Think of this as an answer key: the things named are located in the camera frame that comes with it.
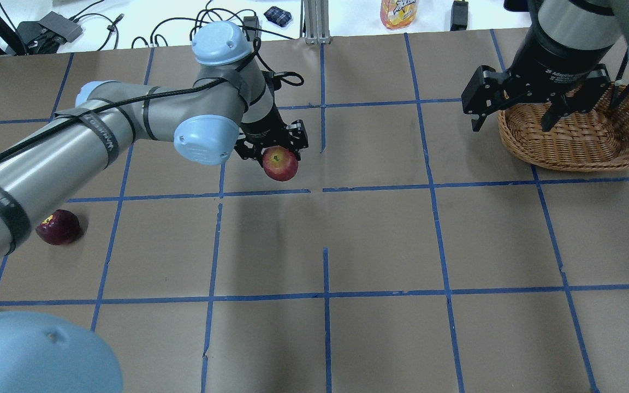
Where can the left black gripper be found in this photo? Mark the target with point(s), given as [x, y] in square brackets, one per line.
[261, 129]

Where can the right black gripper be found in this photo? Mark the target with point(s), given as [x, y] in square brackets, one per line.
[549, 59]

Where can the dark red apple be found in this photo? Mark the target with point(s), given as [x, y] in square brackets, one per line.
[62, 227]

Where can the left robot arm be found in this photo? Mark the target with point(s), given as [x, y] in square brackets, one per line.
[229, 109]

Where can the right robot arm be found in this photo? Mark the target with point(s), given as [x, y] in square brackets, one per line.
[585, 25]

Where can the wicker basket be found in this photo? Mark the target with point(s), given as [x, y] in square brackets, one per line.
[595, 141]

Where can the black power adapter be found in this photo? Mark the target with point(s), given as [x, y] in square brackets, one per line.
[459, 16]

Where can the orange juice bottle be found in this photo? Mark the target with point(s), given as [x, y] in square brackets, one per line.
[398, 14]

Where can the aluminium frame post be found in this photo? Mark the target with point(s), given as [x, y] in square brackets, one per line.
[315, 22]

